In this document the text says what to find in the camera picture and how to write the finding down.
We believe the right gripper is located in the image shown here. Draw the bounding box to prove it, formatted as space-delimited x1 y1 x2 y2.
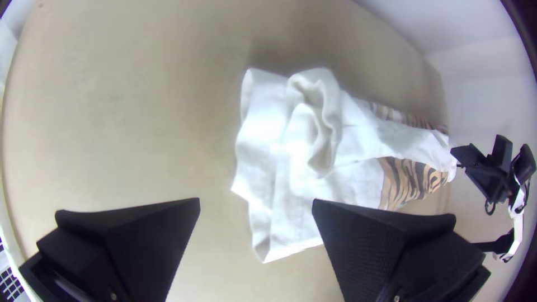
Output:
449 143 514 205

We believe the white t-shirt with orange print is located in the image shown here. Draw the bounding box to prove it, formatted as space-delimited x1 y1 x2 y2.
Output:
229 67 458 264

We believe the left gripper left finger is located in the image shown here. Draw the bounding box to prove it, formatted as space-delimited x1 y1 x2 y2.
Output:
18 197 201 302

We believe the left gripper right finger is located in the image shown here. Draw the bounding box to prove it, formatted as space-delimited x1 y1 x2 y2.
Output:
312 199 492 302

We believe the keyboard with dark keys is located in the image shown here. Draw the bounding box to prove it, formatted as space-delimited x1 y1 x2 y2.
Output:
0 267 26 302

